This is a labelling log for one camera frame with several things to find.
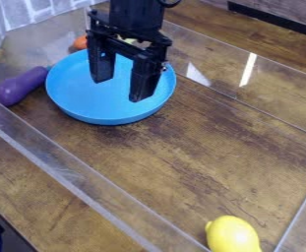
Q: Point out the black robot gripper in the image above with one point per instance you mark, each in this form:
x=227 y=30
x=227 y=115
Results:
x=128 y=30

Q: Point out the orange toy carrot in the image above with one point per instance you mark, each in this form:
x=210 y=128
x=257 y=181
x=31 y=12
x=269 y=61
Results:
x=80 y=42

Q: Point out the blue round plastic tray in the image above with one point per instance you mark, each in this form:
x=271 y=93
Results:
x=102 y=103

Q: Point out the purple toy eggplant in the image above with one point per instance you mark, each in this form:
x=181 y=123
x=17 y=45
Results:
x=15 y=88

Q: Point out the clear acrylic barrier panel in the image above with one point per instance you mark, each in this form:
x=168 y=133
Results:
x=213 y=155

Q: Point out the black baseboard strip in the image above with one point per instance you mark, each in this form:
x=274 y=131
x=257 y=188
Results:
x=266 y=17

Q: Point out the yellow toy lemon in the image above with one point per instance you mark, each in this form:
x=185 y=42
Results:
x=230 y=234

